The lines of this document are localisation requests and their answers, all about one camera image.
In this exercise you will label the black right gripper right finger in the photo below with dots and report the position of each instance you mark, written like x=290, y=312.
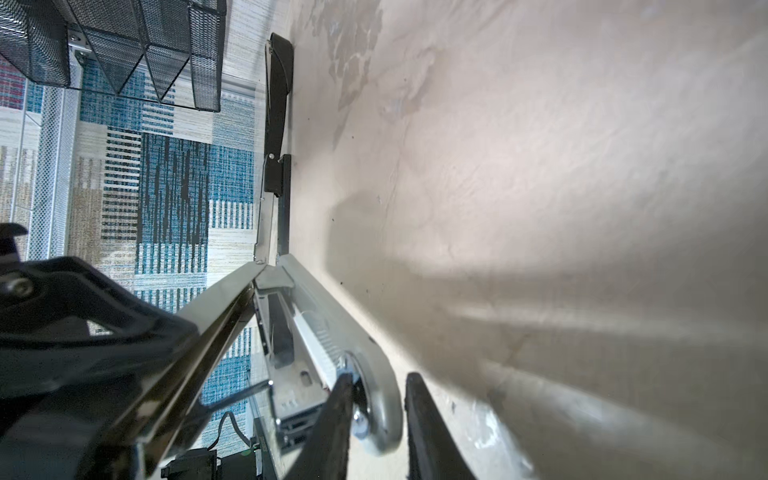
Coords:
x=432, y=452

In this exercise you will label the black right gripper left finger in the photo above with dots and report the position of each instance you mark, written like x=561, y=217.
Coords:
x=325, y=454

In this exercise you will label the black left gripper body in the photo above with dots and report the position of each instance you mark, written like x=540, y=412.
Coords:
x=75, y=346

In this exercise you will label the black wire mesh shelf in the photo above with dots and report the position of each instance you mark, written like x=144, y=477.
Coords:
x=166, y=36

